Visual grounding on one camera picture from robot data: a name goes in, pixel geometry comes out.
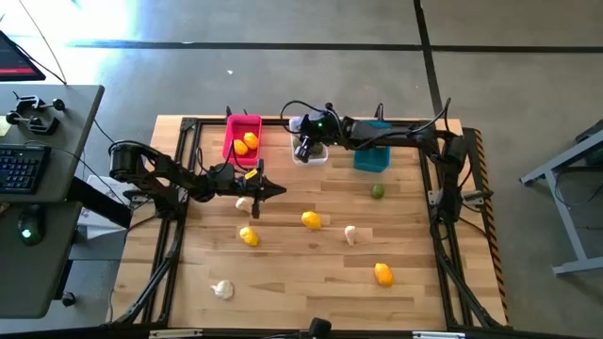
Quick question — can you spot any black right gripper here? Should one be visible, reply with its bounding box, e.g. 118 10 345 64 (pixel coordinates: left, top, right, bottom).
295 111 343 165

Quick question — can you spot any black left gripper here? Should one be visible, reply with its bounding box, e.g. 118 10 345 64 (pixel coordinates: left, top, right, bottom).
234 158 287 220

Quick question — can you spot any white plastic basket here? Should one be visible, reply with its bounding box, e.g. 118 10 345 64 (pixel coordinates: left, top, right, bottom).
288 116 330 167

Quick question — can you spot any blue plastic basket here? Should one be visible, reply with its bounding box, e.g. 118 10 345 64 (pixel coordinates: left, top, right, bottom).
352 120 393 173

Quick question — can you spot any pink plastic basket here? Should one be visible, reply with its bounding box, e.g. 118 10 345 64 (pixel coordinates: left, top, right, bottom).
221 114 263 167

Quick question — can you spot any white paper box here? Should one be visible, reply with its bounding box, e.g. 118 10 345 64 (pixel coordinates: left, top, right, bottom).
77 174 142 240

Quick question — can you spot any yellow black hazard tape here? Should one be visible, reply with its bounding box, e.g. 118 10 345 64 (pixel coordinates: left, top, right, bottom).
473 127 513 326

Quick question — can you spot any grey desk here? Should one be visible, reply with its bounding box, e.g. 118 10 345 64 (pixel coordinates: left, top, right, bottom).
0 84 106 321

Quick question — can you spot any black computer mouse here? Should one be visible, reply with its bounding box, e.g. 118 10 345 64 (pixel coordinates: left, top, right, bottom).
17 204 47 247

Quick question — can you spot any black c-clamp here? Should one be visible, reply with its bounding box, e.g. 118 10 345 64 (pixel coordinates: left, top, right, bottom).
5 111 61 137
7 93 66 114

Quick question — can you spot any black keyboard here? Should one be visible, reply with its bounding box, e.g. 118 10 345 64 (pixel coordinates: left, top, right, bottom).
0 144 53 196

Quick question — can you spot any computer monitor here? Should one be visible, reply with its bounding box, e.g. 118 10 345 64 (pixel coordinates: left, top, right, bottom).
0 30 47 83

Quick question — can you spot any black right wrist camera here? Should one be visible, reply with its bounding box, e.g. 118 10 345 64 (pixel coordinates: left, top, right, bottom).
300 112 326 137

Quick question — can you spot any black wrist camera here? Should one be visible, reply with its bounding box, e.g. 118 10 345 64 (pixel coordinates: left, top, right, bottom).
210 162 236 189
300 112 326 137

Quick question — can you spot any black aluminium table frame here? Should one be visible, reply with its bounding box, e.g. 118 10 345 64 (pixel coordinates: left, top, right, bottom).
101 115 508 331

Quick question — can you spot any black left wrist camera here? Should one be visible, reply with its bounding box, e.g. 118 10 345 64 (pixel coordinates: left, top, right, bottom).
210 162 236 189

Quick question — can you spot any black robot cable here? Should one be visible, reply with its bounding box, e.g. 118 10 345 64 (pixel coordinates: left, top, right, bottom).
195 138 251 173
279 99 340 124
409 97 452 137

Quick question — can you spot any black table-level camera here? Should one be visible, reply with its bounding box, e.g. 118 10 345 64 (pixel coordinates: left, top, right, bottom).
308 316 334 339

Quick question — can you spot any thin black cable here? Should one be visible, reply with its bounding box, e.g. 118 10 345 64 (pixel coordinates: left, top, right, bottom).
17 0 68 86

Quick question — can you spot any grey metal desk frame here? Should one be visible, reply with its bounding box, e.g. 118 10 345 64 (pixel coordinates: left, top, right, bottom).
519 120 603 278

